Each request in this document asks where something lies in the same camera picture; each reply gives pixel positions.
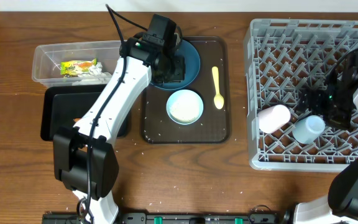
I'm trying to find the left black cable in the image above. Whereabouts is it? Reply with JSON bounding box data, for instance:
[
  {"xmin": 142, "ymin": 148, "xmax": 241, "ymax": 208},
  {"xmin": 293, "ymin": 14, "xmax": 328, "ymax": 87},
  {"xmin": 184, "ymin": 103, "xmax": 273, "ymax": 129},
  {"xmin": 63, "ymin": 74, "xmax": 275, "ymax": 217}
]
[{"xmin": 76, "ymin": 3, "xmax": 150, "ymax": 224}]

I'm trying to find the light blue cup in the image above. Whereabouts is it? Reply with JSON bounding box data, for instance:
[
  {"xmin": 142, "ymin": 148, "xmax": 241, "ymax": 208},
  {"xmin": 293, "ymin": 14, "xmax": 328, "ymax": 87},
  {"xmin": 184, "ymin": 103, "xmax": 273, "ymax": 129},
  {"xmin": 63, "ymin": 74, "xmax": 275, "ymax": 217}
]
[{"xmin": 292, "ymin": 115, "xmax": 326, "ymax": 144}]

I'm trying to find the pink cup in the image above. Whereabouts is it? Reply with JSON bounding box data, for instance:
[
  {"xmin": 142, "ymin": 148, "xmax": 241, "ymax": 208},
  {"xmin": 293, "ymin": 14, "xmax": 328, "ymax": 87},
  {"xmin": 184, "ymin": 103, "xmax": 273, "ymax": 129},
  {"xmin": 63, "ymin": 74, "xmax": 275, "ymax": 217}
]
[{"xmin": 257, "ymin": 105, "xmax": 291, "ymax": 134}]

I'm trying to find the dark blue plate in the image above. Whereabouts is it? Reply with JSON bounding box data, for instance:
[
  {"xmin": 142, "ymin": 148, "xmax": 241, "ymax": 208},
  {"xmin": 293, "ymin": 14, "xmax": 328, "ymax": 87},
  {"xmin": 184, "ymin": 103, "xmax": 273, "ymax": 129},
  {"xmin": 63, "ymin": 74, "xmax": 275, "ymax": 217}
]
[{"xmin": 150, "ymin": 37, "xmax": 201, "ymax": 90}]

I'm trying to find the yellow plastic spoon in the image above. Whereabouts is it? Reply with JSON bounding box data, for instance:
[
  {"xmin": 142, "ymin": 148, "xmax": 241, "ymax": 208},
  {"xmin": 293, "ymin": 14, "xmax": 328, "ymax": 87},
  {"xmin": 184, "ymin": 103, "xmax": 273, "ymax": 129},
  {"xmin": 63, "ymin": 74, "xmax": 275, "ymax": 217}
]
[{"xmin": 211, "ymin": 67, "xmax": 224, "ymax": 110}]

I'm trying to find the green yellow snack wrapper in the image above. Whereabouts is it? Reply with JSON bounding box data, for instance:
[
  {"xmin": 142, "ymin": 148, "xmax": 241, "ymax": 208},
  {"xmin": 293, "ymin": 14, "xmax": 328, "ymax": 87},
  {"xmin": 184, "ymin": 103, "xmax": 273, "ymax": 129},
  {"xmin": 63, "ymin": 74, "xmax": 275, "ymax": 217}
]
[{"xmin": 60, "ymin": 58, "xmax": 97, "ymax": 76}]

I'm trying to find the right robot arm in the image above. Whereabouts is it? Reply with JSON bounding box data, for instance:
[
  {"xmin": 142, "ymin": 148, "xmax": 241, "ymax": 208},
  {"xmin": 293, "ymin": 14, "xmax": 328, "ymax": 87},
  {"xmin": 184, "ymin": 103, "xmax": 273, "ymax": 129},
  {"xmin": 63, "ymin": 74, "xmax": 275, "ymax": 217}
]
[{"xmin": 282, "ymin": 48, "xmax": 358, "ymax": 223}]

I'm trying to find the black tray bin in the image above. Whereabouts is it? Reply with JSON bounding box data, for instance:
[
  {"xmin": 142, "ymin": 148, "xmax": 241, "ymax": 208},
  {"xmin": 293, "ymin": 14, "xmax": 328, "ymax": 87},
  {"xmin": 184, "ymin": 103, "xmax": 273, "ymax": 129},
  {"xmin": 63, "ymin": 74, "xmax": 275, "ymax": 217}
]
[{"xmin": 40, "ymin": 83, "xmax": 129, "ymax": 142}]

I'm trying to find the grey dishwasher rack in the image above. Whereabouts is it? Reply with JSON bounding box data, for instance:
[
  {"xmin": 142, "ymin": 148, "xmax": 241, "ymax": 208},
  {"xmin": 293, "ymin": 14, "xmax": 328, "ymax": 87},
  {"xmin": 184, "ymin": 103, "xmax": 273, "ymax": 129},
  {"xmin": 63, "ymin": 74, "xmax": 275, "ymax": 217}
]
[{"xmin": 244, "ymin": 19, "xmax": 358, "ymax": 172}]

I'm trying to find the white napkin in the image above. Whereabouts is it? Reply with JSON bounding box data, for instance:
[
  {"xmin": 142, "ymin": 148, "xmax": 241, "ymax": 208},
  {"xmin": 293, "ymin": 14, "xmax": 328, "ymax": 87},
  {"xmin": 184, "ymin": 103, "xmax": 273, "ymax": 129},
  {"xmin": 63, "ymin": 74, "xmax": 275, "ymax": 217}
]
[{"xmin": 72, "ymin": 62, "xmax": 112, "ymax": 86}]

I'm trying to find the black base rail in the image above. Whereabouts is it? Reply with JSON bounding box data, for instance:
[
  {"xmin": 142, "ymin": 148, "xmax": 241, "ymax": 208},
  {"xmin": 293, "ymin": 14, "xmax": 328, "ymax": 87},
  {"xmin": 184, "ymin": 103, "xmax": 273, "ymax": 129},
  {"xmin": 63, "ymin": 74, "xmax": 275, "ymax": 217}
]
[{"xmin": 41, "ymin": 212, "xmax": 292, "ymax": 224}]

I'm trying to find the dark brown serving tray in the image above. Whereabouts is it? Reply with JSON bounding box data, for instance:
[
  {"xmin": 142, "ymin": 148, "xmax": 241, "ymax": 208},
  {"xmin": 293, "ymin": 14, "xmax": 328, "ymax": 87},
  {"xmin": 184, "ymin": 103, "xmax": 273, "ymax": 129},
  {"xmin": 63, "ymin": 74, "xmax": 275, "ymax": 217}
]
[{"xmin": 140, "ymin": 36, "xmax": 231, "ymax": 144}]

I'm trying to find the clear plastic bin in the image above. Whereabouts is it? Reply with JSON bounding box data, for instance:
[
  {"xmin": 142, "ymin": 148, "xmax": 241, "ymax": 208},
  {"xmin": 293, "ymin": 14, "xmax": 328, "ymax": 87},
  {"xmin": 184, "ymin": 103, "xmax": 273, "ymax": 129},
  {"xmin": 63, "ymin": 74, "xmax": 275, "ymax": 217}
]
[{"xmin": 32, "ymin": 40, "xmax": 121, "ymax": 88}]

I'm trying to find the light blue rice bowl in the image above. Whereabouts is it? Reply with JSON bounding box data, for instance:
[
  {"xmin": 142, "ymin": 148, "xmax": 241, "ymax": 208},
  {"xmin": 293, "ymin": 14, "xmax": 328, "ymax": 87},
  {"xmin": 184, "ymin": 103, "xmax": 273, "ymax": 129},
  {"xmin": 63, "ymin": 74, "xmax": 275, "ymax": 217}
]
[{"xmin": 166, "ymin": 90, "xmax": 204, "ymax": 125}]

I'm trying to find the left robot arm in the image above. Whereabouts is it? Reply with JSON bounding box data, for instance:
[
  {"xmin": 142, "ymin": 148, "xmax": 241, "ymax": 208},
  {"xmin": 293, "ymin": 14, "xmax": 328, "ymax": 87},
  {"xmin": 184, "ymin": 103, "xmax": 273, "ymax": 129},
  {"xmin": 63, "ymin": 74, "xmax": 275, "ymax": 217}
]
[{"xmin": 53, "ymin": 14, "xmax": 185, "ymax": 223}]

